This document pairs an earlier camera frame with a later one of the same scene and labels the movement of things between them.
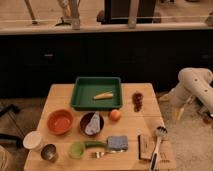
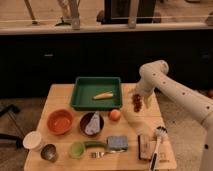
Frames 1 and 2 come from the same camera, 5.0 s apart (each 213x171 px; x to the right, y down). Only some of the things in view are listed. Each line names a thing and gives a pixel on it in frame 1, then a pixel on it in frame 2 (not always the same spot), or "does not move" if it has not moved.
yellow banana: (104, 96) does not move
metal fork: (100, 154) does not move
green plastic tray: (86, 88) does not move
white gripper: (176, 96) → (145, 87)
